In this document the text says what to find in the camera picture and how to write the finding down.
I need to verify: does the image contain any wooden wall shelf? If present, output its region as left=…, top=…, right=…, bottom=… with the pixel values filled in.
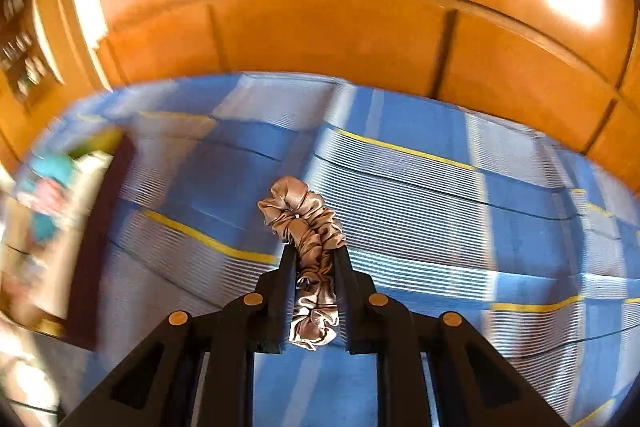
left=0, top=0, right=48, bottom=95

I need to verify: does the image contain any teal fluffy cloth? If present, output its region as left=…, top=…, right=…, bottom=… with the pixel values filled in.
left=29, top=152, right=82, bottom=188
left=30, top=214, right=68, bottom=248

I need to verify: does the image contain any pink cloth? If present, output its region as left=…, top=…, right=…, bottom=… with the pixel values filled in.
left=17, top=181, right=71, bottom=218

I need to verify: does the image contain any wooden cabinet with shelf niche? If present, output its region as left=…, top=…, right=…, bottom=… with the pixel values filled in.
left=0, top=0, right=113, bottom=172

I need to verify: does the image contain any maroon box with gold lining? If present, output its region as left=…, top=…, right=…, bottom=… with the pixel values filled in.
left=0, top=127, right=139, bottom=351

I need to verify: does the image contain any beige satin scrunchie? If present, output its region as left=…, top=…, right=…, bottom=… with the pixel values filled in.
left=257, top=176, right=347, bottom=350

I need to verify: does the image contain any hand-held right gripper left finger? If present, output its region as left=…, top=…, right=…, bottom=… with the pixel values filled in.
left=59, top=243, right=298, bottom=427

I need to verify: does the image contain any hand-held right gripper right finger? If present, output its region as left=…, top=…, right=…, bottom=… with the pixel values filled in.
left=332, top=247, right=571, bottom=427

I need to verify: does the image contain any blue checked bedsheet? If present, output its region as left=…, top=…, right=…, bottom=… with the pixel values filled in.
left=10, top=74, right=640, bottom=427

